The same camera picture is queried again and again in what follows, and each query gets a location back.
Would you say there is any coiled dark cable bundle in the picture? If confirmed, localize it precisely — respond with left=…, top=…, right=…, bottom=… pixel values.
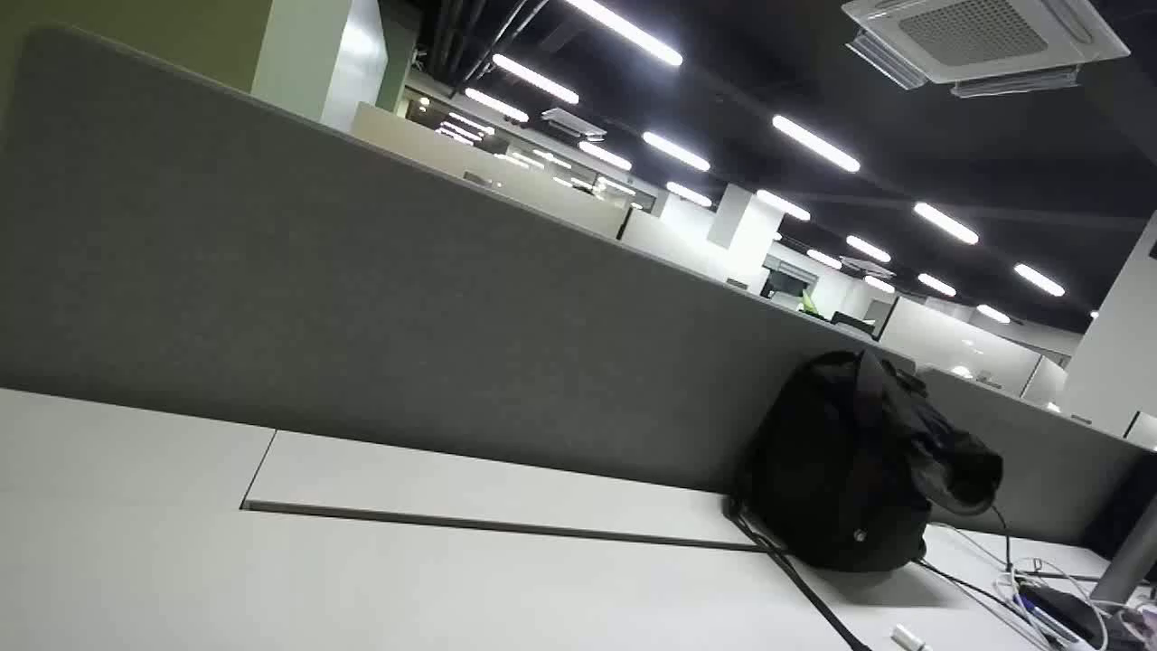
left=1011, top=577, right=1148, bottom=651

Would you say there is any white ceiling air conditioner cassette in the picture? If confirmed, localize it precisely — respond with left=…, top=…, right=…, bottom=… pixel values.
left=837, top=0, right=1135, bottom=101

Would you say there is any dark background monitor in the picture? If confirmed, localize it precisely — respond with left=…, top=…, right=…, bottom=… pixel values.
left=758, top=265, right=812, bottom=308

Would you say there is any black backpack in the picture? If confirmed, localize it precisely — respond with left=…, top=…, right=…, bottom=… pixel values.
left=735, top=349, right=1010, bottom=577

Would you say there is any white desk cable flap cover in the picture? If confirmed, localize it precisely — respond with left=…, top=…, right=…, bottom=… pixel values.
left=237, top=429, right=758, bottom=553

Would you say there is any thin black cable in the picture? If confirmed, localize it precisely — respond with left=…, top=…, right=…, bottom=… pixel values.
left=913, top=558, right=1068, bottom=651

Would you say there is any grey fabric desk divider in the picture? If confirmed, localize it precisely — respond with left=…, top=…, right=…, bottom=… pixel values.
left=0, top=21, right=1148, bottom=549

